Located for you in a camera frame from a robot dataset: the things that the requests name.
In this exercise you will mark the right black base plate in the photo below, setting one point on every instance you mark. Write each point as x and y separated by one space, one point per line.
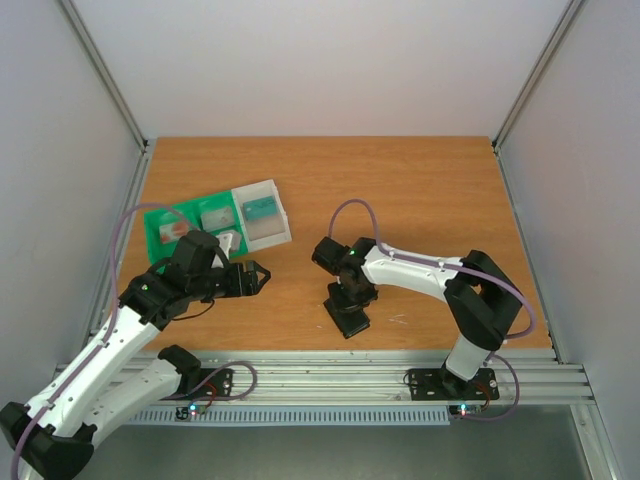
430 384

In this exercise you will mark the clear plastic tray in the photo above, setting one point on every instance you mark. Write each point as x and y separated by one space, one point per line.
267 232

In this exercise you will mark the green plastic tray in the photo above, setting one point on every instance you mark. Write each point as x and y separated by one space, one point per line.
189 211

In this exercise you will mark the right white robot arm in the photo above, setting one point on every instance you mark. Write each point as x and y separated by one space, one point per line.
481 299

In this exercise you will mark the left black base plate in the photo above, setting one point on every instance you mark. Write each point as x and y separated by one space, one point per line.
205 384

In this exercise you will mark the teal credit card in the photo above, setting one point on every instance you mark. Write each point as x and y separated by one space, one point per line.
257 209

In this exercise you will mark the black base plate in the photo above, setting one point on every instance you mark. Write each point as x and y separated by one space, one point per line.
205 384
430 384

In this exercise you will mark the grey slotted cable duct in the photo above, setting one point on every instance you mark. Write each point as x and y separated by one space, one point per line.
235 416

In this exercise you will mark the frame post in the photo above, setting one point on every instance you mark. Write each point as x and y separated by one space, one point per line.
87 43
550 49

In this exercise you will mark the aluminium rail frame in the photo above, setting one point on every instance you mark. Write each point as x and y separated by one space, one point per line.
376 377

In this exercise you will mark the red white card in tray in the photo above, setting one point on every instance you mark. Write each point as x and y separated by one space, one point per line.
172 232

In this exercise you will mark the black card holder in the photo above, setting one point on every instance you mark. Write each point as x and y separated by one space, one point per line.
344 323

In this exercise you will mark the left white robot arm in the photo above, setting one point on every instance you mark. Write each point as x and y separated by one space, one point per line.
55 433

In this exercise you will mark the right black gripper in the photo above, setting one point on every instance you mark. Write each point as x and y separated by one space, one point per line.
347 315

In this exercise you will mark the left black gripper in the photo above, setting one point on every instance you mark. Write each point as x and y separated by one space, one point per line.
252 287

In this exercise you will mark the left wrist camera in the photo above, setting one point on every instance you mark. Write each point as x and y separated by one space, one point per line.
230 242

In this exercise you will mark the grey credit card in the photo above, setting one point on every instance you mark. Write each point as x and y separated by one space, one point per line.
218 219

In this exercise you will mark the left frame post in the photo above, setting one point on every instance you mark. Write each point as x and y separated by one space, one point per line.
87 43

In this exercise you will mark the right frame post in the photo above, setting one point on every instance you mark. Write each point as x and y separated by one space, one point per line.
550 49

